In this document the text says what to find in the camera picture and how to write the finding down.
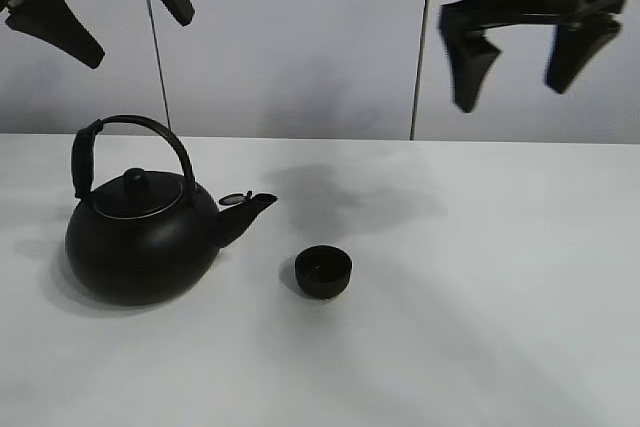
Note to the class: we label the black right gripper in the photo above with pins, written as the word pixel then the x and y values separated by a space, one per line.
pixel 471 55

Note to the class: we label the black round teapot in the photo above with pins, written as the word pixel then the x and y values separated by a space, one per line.
pixel 145 237

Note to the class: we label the small black teacup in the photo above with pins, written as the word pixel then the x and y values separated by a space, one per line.
pixel 323 272

